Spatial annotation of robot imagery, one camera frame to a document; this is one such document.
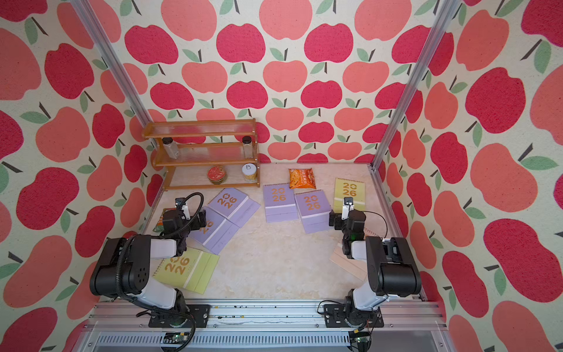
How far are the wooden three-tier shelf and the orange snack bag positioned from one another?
18cm

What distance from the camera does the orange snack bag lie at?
1.10 m

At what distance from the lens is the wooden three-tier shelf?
1.03 metres
